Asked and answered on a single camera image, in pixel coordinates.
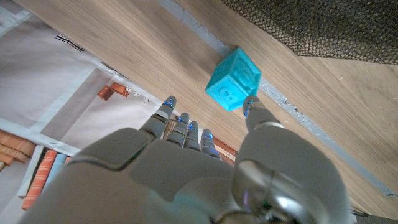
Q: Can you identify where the black mesh netting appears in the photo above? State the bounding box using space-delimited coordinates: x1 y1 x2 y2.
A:
221 0 398 66

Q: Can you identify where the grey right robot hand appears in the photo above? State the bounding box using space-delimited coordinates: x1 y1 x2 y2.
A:
18 95 357 224

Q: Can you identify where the printed bookshelf backdrop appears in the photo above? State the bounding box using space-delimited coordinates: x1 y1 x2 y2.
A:
0 0 239 224

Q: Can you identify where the teal toy block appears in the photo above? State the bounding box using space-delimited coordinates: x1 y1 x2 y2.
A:
205 46 262 112

